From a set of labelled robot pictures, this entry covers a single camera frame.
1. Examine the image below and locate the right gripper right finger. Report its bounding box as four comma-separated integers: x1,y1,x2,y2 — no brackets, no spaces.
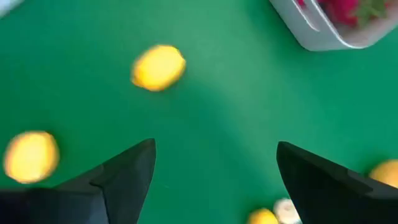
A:
275,141,398,224

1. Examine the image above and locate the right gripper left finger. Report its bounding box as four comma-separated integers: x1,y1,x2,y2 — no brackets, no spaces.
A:
0,138,157,224

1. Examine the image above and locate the yellow lemon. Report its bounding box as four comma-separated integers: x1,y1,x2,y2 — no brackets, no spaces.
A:
368,159,398,189
247,207,280,224
2,130,60,184

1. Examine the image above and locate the white garlic bulb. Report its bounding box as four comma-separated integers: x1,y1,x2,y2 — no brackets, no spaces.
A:
272,198,302,224

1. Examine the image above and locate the small orange fruit far left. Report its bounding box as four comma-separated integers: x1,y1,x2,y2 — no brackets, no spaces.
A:
130,44,187,93

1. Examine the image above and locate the white plastic basket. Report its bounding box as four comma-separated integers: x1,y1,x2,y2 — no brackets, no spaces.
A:
269,0,398,52

